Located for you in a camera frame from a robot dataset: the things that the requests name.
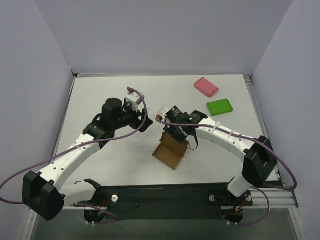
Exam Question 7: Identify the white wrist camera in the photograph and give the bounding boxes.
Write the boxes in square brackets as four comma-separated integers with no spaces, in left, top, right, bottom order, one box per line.
[156,107,169,122]
[125,92,145,112]

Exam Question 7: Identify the pink paper box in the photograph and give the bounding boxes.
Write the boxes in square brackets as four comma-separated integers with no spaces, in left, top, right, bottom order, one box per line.
[193,77,219,98]

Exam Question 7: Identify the aluminium table frame rail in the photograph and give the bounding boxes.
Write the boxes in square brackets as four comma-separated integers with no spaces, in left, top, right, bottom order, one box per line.
[29,74,300,211]

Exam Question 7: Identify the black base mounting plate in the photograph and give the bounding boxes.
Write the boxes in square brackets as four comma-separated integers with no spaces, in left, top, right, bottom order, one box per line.
[83,183,253,224]

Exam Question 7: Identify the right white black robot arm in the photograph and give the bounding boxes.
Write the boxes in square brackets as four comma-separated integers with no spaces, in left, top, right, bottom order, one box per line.
[156,106,278,198]

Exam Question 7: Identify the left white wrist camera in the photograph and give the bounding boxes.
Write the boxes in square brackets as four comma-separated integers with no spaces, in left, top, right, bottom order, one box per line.
[125,92,145,112]

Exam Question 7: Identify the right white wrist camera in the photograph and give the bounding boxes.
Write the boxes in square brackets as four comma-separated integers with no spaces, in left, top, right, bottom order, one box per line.
[156,107,169,122]

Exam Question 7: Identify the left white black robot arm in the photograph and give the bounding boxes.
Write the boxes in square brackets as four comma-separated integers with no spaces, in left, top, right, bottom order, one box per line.
[22,93,153,221]

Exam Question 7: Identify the green paper box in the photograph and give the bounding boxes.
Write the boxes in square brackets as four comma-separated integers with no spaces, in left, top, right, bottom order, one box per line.
[206,98,234,117]

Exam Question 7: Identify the brown cardboard paper box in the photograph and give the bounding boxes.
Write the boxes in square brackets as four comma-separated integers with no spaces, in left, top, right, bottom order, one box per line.
[152,132,190,170]

